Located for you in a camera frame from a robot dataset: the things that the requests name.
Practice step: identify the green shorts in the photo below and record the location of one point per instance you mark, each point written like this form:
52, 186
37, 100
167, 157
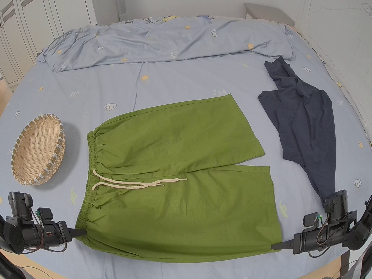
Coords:
174, 155

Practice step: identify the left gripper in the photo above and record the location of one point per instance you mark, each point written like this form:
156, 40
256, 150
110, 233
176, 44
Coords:
55, 232

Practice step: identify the pale blue quilt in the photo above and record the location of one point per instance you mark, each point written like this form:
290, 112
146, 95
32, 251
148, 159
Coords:
145, 42

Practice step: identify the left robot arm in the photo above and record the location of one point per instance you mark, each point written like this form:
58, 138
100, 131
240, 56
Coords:
19, 231

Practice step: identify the grey bedside table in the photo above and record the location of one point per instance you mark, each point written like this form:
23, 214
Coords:
267, 10

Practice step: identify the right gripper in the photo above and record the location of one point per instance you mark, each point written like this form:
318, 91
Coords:
312, 240

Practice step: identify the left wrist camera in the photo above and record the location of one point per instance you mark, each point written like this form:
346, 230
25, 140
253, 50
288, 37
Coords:
45, 214

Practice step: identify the round woven basket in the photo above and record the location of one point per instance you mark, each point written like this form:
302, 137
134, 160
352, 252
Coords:
37, 150

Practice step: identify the dark blue garment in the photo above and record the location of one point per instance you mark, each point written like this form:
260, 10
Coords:
305, 121

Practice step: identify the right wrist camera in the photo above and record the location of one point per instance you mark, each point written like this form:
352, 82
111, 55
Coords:
311, 219

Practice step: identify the white wardrobe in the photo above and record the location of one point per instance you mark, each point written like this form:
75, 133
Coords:
29, 25

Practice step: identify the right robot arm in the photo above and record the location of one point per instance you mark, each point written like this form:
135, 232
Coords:
357, 231

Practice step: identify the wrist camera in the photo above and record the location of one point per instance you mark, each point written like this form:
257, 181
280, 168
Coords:
45, 214
311, 219

